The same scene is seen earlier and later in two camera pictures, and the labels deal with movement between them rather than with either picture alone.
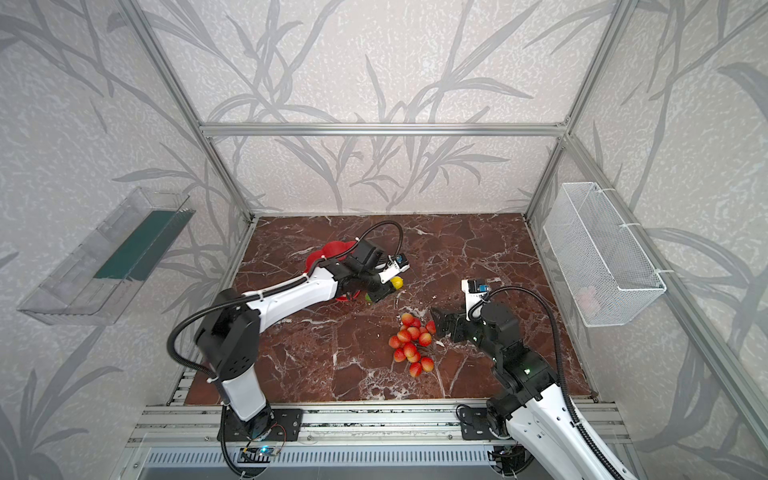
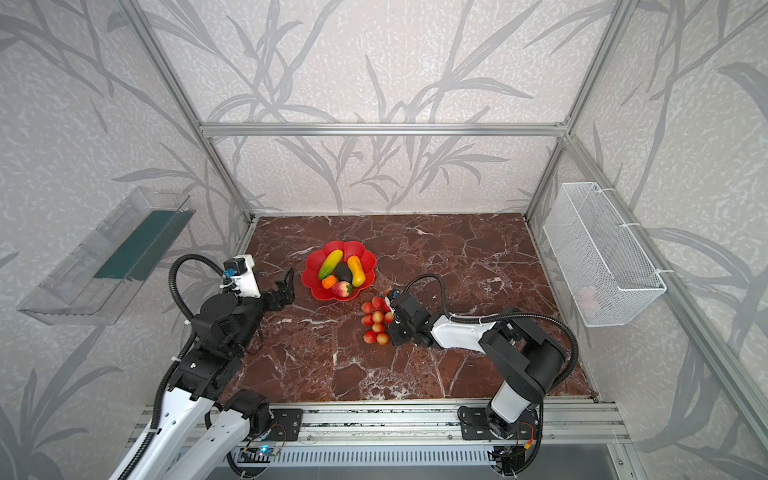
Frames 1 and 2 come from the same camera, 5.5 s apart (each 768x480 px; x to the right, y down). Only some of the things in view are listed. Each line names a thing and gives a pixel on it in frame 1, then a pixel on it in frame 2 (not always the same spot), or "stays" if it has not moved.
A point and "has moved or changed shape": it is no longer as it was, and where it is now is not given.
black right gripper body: [462, 327] → [397, 318]
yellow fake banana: [397, 282] has moved or changed shape
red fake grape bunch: [408, 342] → [377, 314]
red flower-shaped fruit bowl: [332, 250] stays
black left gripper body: [377, 283] → [274, 294]
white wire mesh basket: [605, 278] stays
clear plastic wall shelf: [93, 285] stays
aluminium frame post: [620, 16] stays
